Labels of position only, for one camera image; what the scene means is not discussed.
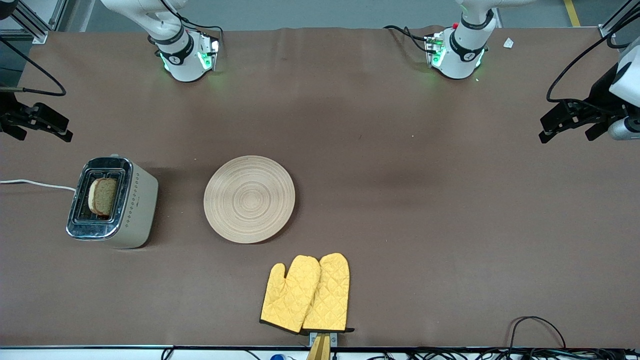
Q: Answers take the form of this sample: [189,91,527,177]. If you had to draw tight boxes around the brown toast slice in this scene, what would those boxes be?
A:
[87,177,120,217]

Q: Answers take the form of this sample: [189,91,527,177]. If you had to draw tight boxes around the round wooden plate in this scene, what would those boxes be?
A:
[203,155,296,245]

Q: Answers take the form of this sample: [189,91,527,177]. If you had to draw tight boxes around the beige chrome toaster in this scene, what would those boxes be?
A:
[66,156,159,250]

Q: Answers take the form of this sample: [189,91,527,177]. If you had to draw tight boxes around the brown table cover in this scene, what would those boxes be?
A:
[0,25,640,349]

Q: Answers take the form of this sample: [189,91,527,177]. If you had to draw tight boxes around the yellow quilted oven mitt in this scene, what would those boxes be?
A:
[302,252,355,334]
[259,255,321,334]

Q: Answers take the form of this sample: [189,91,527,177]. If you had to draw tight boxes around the white toaster power cord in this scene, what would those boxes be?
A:
[0,179,77,193]

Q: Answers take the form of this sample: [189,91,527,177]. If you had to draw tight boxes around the aluminium frame post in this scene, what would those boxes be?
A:
[598,0,640,39]
[0,0,69,45]

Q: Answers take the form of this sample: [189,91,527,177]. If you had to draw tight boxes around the black left base cable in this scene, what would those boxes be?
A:
[383,24,432,54]

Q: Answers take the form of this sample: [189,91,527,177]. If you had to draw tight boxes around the black base cable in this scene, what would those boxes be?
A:
[383,24,432,54]
[170,12,224,43]

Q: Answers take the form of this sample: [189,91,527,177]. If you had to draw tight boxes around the black right base cable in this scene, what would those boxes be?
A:
[170,12,224,43]

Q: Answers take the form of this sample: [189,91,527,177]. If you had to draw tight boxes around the black looped cable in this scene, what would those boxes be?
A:
[508,315,567,351]

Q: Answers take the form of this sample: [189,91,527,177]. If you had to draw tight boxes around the black cable bundle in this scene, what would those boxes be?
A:
[364,348,640,360]

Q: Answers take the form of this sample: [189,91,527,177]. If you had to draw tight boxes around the wooden stick with metal bracket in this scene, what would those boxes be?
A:
[305,331,339,360]

